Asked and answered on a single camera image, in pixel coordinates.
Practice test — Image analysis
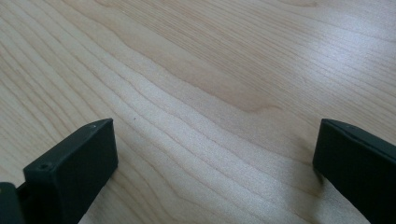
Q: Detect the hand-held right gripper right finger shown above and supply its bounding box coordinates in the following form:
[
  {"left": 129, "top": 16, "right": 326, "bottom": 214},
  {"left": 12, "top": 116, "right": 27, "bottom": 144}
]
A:
[{"left": 312, "top": 118, "right": 396, "bottom": 224}]

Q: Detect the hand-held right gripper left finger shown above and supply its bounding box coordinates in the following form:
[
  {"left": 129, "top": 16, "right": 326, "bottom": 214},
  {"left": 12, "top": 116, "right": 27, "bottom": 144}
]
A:
[{"left": 16, "top": 118, "right": 120, "bottom": 224}]

